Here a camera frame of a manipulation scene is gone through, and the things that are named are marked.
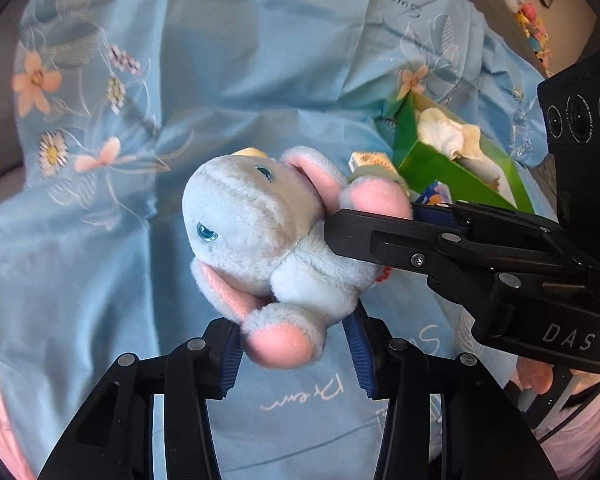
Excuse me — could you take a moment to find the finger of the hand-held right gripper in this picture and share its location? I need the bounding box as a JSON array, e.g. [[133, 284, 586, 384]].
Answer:
[[412, 200, 563, 236], [324, 209, 600, 311]]

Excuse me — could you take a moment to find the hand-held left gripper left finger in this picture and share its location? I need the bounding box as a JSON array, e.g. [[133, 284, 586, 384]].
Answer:
[[37, 319, 246, 480]]

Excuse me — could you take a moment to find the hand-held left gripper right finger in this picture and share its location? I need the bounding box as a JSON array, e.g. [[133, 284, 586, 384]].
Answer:
[[342, 305, 546, 480]]

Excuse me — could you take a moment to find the burger print tissue packet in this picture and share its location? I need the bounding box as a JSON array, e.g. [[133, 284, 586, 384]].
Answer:
[[420, 182, 453, 206]]

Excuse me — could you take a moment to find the green cardboard box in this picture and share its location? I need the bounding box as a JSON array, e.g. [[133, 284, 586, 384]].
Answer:
[[375, 91, 535, 213]]

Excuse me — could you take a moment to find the cream quilted towel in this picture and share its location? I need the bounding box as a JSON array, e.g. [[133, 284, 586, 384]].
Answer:
[[416, 107, 513, 196]]

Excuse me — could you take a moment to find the blue and pink plush elephant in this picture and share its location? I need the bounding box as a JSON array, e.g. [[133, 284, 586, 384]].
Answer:
[[181, 146, 413, 367]]

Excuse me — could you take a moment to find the person's right hand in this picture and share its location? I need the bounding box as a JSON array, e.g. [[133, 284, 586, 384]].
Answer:
[[517, 360, 554, 397]]

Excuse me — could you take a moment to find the beige tissue packet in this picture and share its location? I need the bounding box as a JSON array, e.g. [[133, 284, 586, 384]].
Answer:
[[348, 151, 396, 181]]

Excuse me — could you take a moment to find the person's pink garment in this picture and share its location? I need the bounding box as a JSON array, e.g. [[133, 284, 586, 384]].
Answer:
[[535, 375, 600, 463]]

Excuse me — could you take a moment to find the pile of colourful plush toys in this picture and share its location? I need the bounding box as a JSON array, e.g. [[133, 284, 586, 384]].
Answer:
[[500, 0, 553, 66]]

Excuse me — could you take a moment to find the light blue floral bedsheet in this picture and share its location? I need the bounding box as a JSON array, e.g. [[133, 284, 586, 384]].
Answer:
[[0, 0, 561, 480]]

